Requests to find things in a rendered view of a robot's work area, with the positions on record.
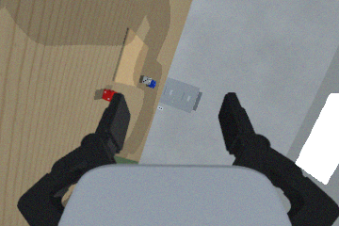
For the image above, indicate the red die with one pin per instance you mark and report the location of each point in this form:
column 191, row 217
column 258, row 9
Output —
column 108, row 94

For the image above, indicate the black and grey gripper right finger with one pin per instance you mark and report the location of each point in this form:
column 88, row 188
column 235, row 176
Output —
column 310, row 205

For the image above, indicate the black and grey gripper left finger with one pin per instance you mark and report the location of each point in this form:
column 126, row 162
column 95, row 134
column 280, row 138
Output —
column 41, row 204

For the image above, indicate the white die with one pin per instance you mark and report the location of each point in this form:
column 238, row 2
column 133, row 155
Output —
column 147, row 80

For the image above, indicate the blue die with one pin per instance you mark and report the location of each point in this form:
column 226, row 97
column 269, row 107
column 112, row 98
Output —
column 153, row 83

